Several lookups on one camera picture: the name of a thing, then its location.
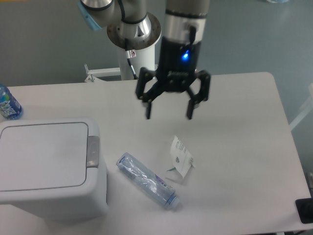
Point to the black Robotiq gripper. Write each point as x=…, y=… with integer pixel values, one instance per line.
x=175, y=74

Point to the grey trash can push button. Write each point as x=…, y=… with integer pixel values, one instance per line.
x=93, y=151

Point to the white trash can lid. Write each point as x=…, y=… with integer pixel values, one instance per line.
x=42, y=156

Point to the white trash can body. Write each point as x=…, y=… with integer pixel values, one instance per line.
x=85, y=201

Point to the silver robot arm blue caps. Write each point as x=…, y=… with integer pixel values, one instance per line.
x=130, y=26

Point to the crumpled white paper packet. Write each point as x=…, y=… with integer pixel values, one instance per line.
x=179, y=162

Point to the crushed clear plastic bottle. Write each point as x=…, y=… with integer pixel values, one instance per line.
x=148, y=181

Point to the blue labelled water bottle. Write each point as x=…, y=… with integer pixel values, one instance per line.
x=10, y=108

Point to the black device at table edge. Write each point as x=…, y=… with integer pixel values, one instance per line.
x=305, y=210

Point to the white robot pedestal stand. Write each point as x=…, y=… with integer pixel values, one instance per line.
x=129, y=65

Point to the white table leg frame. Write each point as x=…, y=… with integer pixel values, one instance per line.
x=304, y=109

